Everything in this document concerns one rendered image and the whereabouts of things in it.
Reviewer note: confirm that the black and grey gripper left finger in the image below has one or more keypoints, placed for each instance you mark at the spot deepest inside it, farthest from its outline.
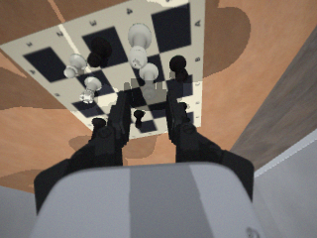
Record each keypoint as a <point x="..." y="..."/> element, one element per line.
<point x="103" y="151"/>

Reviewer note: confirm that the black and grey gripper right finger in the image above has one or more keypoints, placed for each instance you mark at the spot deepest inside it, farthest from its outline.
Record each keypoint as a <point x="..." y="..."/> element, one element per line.
<point x="193" y="145"/>

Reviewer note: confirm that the black and white chessboard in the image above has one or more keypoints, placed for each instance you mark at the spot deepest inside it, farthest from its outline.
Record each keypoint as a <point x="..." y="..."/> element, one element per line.
<point x="177" y="28"/>

